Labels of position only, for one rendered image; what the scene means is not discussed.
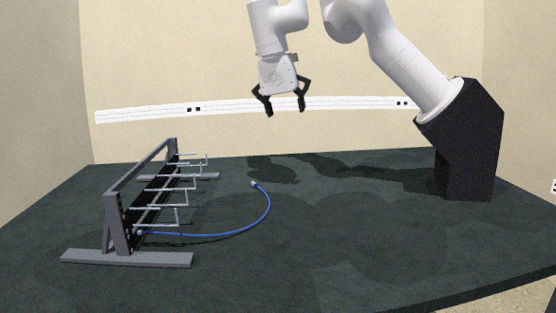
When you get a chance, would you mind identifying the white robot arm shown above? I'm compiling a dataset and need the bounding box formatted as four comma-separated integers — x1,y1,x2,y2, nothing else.
247,0,464,124

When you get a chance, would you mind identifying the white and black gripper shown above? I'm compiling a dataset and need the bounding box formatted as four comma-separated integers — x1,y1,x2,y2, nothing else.
251,53,311,118

